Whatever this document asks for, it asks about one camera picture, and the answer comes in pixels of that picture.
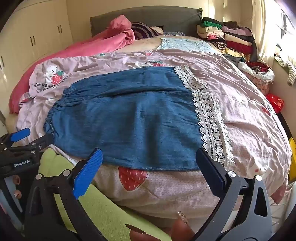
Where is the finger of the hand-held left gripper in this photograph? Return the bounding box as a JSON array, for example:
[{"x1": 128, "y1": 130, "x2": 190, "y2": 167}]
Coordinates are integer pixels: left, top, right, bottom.
[
  {"x1": 0, "y1": 127, "x2": 31, "y2": 149},
  {"x1": 14, "y1": 133, "x2": 54, "y2": 154}
]

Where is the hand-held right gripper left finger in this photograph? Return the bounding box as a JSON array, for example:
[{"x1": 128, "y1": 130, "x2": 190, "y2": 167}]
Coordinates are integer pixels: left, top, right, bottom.
[{"x1": 24, "y1": 148, "x2": 107, "y2": 241}]

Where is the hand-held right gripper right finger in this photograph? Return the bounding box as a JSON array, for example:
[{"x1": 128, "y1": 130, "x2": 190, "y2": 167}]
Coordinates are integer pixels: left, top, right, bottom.
[{"x1": 195, "y1": 147, "x2": 273, "y2": 241}]

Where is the blue denim pants lace trim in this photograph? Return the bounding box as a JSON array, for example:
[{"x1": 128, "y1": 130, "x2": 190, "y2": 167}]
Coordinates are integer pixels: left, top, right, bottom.
[{"x1": 44, "y1": 65, "x2": 235, "y2": 172}]

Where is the person's left hand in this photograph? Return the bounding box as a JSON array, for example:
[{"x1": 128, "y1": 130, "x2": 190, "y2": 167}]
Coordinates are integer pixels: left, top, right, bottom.
[{"x1": 11, "y1": 175, "x2": 23, "y2": 200}]

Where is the person's right hand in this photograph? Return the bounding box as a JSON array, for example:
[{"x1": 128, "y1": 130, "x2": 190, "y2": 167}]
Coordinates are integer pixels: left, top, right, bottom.
[{"x1": 125, "y1": 210, "x2": 196, "y2": 241}]

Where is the green fleece clothing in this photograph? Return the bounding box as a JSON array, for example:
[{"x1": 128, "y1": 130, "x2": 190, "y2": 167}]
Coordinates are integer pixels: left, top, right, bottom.
[{"x1": 38, "y1": 148, "x2": 173, "y2": 241}]

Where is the pink strawberry print duvet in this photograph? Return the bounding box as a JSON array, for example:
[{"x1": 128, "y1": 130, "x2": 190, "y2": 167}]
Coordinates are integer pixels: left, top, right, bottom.
[{"x1": 14, "y1": 50, "x2": 293, "y2": 219}]

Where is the red plastic bag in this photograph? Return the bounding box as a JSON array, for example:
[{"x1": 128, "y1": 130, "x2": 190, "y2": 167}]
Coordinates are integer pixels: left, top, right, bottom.
[{"x1": 265, "y1": 93, "x2": 285, "y2": 114}]

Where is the cream wardrobe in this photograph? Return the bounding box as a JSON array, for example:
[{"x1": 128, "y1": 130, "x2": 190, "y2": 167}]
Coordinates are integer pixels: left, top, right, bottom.
[{"x1": 0, "y1": 0, "x2": 74, "y2": 98}]

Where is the pink blanket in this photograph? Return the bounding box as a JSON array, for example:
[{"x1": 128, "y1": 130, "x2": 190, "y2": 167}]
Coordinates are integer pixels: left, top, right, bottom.
[{"x1": 9, "y1": 17, "x2": 136, "y2": 115}]

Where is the red and white clothes heap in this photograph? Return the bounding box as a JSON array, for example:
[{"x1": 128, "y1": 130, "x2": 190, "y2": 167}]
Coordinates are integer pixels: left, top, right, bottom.
[{"x1": 238, "y1": 61, "x2": 275, "y2": 81}]

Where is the grey striped cloth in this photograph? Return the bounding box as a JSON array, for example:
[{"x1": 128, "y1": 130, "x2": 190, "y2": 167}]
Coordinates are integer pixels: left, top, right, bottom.
[{"x1": 274, "y1": 52, "x2": 296, "y2": 87}]

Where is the light blue cloth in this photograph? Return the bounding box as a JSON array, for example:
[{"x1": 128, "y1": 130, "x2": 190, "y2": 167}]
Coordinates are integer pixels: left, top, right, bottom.
[{"x1": 157, "y1": 37, "x2": 216, "y2": 55}]

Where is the stack of folded clothes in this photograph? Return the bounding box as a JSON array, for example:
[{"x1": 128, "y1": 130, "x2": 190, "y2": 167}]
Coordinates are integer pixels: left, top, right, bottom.
[{"x1": 196, "y1": 17, "x2": 258, "y2": 62}]

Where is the cream bed sheet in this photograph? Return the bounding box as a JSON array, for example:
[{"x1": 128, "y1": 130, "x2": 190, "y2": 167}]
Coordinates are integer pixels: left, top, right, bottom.
[{"x1": 116, "y1": 36, "x2": 163, "y2": 54}]

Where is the dark striped cloth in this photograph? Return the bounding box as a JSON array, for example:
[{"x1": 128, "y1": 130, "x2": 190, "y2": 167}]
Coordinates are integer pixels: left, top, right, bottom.
[{"x1": 131, "y1": 22, "x2": 164, "y2": 40}]

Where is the cream curtain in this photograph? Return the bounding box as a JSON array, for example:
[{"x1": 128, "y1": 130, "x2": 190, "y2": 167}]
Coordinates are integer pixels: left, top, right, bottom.
[{"x1": 252, "y1": 0, "x2": 285, "y2": 63}]

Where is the grey bed headboard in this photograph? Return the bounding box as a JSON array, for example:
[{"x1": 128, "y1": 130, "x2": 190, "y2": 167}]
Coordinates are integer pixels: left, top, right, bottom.
[{"x1": 90, "y1": 6, "x2": 204, "y2": 39}]

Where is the window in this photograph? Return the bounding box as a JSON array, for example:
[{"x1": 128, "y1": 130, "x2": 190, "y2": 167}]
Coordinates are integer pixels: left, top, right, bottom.
[{"x1": 275, "y1": 9, "x2": 296, "y2": 47}]

